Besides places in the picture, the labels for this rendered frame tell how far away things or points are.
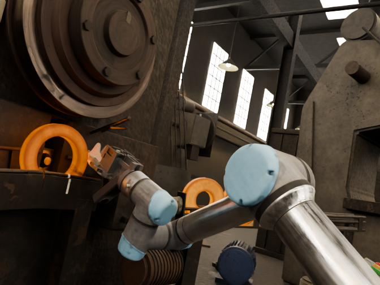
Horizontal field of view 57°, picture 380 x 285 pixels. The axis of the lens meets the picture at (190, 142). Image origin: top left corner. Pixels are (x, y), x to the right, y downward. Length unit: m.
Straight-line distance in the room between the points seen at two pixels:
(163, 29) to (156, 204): 0.87
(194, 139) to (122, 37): 8.02
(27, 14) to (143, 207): 0.53
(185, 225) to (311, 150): 2.67
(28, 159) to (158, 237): 0.38
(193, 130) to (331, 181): 5.91
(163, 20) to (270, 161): 1.03
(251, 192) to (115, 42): 0.56
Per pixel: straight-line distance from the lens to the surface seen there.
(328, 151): 3.45
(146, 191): 0.87
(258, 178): 0.61
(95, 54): 0.93
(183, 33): 5.75
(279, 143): 5.07
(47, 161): 1.09
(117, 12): 0.99
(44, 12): 0.94
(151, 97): 1.44
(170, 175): 3.65
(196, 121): 8.94
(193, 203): 1.20
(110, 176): 0.98
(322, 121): 3.55
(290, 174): 0.63
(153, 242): 0.92
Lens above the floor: 0.76
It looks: 6 degrees up
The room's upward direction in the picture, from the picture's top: 11 degrees clockwise
